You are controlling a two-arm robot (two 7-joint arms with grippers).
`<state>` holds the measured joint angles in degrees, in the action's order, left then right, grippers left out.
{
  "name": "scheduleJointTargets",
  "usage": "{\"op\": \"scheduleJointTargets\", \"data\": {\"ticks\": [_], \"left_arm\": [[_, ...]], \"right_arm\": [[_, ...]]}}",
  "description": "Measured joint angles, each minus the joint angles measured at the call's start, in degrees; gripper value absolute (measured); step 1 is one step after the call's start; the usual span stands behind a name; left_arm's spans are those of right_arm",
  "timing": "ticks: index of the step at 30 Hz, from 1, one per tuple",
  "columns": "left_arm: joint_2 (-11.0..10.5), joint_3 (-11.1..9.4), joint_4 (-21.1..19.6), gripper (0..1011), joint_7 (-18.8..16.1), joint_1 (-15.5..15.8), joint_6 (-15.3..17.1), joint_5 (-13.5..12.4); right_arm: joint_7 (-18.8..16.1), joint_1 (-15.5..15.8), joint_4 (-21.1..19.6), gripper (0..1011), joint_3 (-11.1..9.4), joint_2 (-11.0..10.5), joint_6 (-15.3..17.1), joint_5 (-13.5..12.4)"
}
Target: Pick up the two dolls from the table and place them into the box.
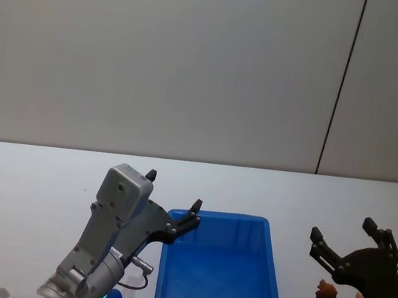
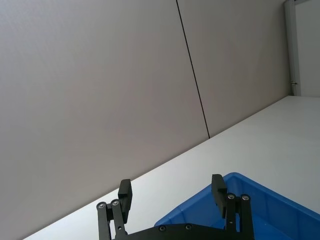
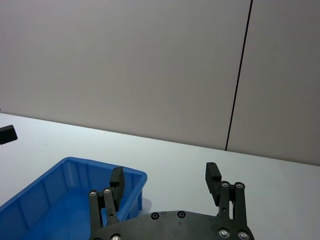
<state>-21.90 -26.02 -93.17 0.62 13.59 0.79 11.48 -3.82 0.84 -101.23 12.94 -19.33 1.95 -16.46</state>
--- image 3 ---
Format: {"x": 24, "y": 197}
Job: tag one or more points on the blue plastic bin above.
{"x": 50, "y": 200}

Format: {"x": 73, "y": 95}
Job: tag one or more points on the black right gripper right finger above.
{"x": 212, "y": 182}

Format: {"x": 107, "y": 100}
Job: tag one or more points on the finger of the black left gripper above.
{"x": 7, "y": 135}

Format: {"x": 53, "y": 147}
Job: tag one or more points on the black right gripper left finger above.
{"x": 117, "y": 183}

